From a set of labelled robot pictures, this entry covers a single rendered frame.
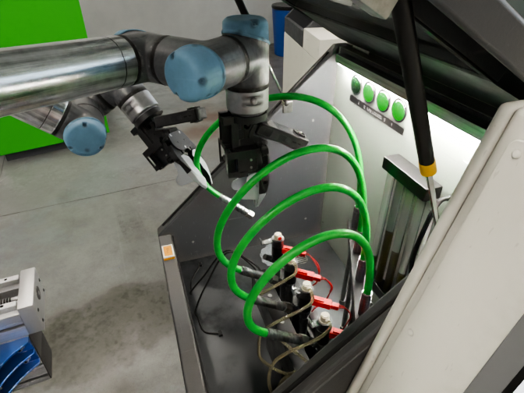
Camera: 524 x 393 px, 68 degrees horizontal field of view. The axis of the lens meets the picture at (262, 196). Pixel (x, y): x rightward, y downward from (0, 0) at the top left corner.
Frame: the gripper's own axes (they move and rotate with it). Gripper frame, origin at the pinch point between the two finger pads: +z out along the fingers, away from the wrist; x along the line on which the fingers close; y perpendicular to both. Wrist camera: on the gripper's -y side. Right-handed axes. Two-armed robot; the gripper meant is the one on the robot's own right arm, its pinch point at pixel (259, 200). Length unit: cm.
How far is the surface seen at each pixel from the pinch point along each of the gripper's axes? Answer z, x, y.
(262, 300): 10.9, 16.7, 5.0
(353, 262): 13.1, 11.2, -17.7
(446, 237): -16.2, 37.2, -11.2
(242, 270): 10.0, 8.7, 6.6
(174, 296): 28.0, -5.7, 20.4
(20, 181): 123, -261, 122
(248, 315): 3.9, 24.8, 10.1
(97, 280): 123, -123, 61
